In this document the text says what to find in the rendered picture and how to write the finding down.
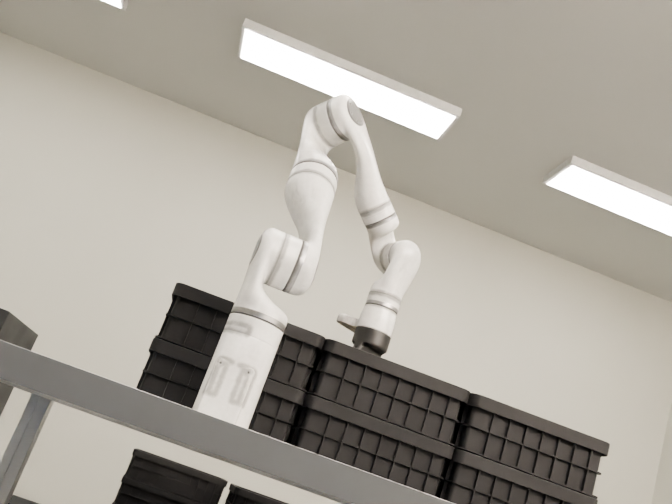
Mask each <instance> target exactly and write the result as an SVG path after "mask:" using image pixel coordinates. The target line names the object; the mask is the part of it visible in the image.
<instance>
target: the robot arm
mask: <svg viewBox="0 0 672 504"><path fill-rule="evenodd" d="M349 140H350V141H351V143H352V146H353V148H354V152H355V156H356V177H355V186H354V198H355V203H356V207H357V209H358V212H359V214H360V216H361V218H362V220H363V223H364V225H365V227H366V229H367V231H368V235H369V242H370V247H371V252H372V256H373V260H374V262H375V264H376V266H377V268H378V269H379V270H380V271H381V272H382V273H383V274H384V275H383V277H382V278H380V279H379V280H377V281H375V282H374V283H373V285H372V286H371V289H370V291H369V294H368V297H367V300H366V303H365V306H364V308H363V310H362V312H361V315H360V317H359V318H354V317H352V316H349V315H347V314H345V313H340V314H339V315H338V318H337V322H338V323H339V324H341V325H342V326H344V327H345V328H347V329H349V330H350V331H352V332H353V333H354V335H353V338H352V343H353V344H354V345H353V347H354V348H357V349H360V350H362V351H365V352H368V353H370V354H373V355H376V356H378V357H381V356H382V355H383V354H385V353H386V352H387V350H388V346H389V343H390V340H391V337H392V334H393V331H394V328H395V323H396V318H397V314H398V311H399V308H400V305H401V301H402V298H403V296H404V294H405V292H406V291H407V290H408V288H409V286H410V285H411V283H412V281H413V279H414V278H415V276H416V274H417V272H418V270H419V267H420V263H421V253H420V250H419V248H418V246H417V245H416V244H415V243H414V242H412V241H408V240H403V241H398V242H396V241H395V237H394V233H393V230H395V229H396V228H397V227H398V225H399V220H398V217H397V215H396V212H395V210H394V208H393V206H392V203H391V201H390V199H389V197H388V195H387V192H386V190H385V187H384V185H383V182H382V179H381V176H380V173H379V170H378V166H377V163H376V159H375V155H374V152H373V148H372V145H371V142H370V138H369V135H368V132H367V128H366V125H365V122H364V119H363V116H362V114H361V111H360V109H359V107H358V106H357V104H356V102H355V101H354V100H353V99H352V98H351V97H350V96H349V95H346V94H340V95H338V96H336V97H334V98H332V99H330V100H327V101H325V102H323V103H321V104H319V105H317V106H315V107H313V108H312V109H311V110H310V111H309V112H308V113H307V115H306V117H305V120H304V124H303V130H302V136H301V141H300V146H299V149H298V152H297V156H296V159H295V162H294V165H293V167H292V170H291V172H290V175H289V178H288V180H287V183H286V186H285V191H284V196H285V202H286V205H287V208H288V211H289V213H290V215H291V218H292V220H293V222H294V224H295V226H296V228H297V231H298V234H299V238H297V237H294V236H292V235H289V234H287V233H285V232H282V231H280V230H277V229H274V228H268V229H266V230H265V231H264V232H263V233H262V234H261V236H260V237H259V239H258V240H257V244H256V246H255V249H254V251H253V254H252V257H251V260H250V261H249V266H248V269H247V272H246V275H245V278H244V281H243V284H242V286H241V289H240V291H239V294H238V296H237V299H236V301H235V303H234V306H233V308H232V310H231V313H230V315H229V318H228V320H227V323H226V325H225V328H224V330H223V332H222V335H221V337H220V340H219V342H218V345H217V347H216V350H215V352H214V355H213V357H212V360H211V362H210V365H209V367H208V370H207V372H206V375H205V377H204V380H203V382H202V385H201V387H200V390H199V393H198V395H197V398H196V400H195V403H194V405H193V408H192V409H194V410H197V411H199V412H202V413H205V414H208V415H210V416H213V417H216V418H219V419H221V420H224V421H227V422H230V423H233V424H235V425H238V426H241V427H244V428H246V429H248V427H249V424H250V422H251V419H252V416H253V414H254V411H255V408H256V405H257V403H258V400H259V397H260V395H261V392H262V389H263V387H264V384H265V381H266V378H267V376H268V373H269V370H270V368H271V365H272V362H273V360H274V357H275V354H276V352H277V349H278V347H279V344H280V341H281V338H282V336H283V333H284V331H285V328H286V325H287V321H288V319H287V316H286V315H285V313H284V312H283V311H282V310H281V309H280V308H278V307H277V306H276V305H275V304H274V303H273V302H272V301H271V300H270V299H269V297H268V296H267V294H266V293H265V291H264V289H263V284H266V285H268V286H271V287H273V288H276V289H278V290H280V291H283V292H285V293H288V294H292V295H296V296H299V295H302V294H304V293H305V292H306V291H307V290H308V289H309V287H310V286H311V284H312V282H313V281H314V278H315V274H316V271H317V269H318V264H319V258H320V252H321V246H322V240H323V235H324V229H325V225H326V221H327V218H328V215H329V212H330V209H331V206H332V203H333V200H334V196H335V192H336V189H337V184H338V173H337V170H336V168H335V166H334V164H333V163H332V162H331V160H330V159H329V158H328V157H327V154H328V152H329V151H330V150H331V149H332V148H333V147H335V146H337V145H339V144H342V143H344V142H346V141H349Z"/></svg>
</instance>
